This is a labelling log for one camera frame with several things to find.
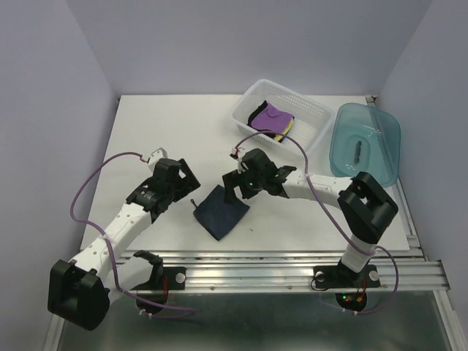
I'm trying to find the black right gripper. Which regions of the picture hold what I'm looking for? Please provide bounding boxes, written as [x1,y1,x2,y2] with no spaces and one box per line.
[222,166,265,206]

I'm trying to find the dark grey towel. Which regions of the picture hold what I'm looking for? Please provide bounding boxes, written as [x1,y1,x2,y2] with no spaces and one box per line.
[190,185,250,241]

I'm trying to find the blue and grey towel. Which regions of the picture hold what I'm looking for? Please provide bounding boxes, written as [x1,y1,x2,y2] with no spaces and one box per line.
[278,116,295,143]

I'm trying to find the purple and grey towel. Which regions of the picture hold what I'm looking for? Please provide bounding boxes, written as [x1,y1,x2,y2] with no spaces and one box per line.
[247,100,295,140]

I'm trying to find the yellow and grey towel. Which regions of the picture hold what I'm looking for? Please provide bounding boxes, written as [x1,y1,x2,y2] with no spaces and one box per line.
[274,117,295,143]

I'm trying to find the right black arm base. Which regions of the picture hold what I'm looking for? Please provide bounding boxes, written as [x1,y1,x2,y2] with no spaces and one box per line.
[310,262,381,314]

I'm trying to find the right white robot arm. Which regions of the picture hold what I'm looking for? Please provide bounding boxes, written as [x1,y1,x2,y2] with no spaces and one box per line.
[222,148,399,285]

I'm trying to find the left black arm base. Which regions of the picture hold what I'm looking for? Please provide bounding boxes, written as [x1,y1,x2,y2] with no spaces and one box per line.
[134,250,186,305]

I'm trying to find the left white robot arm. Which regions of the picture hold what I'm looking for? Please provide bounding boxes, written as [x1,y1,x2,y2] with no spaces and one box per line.
[47,151,200,331]

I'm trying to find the white perforated plastic basket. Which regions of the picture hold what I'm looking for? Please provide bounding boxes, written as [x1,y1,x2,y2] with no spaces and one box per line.
[230,79,334,155]

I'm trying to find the small dark object in bin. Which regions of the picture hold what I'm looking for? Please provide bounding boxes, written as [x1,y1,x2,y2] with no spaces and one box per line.
[353,141,362,165]

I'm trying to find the teal translucent plastic bin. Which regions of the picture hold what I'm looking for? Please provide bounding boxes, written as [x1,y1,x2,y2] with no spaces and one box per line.
[329,103,401,188]

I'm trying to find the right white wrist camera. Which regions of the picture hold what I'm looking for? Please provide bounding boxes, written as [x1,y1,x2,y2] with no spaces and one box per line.
[230,146,246,173]

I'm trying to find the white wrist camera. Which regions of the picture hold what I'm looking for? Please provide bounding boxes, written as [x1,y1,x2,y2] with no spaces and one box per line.
[230,146,246,173]
[146,148,167,172]

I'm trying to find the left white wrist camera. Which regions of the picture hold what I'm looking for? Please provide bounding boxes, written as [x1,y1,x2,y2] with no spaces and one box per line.
[146,148,167,172]

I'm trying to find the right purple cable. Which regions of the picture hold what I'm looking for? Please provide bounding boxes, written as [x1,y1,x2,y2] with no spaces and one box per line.
[232,131,399,315]

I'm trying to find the purple cable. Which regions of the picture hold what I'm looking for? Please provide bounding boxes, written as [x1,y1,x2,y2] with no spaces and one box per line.
[69,151,197,319]
[232,131,399,315]

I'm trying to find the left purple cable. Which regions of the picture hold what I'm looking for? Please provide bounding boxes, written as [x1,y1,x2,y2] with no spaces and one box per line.
[69,151,197,319]

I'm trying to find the aluminium mounting rail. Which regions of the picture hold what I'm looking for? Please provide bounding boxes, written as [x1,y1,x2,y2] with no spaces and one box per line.
[159,250,450,294]

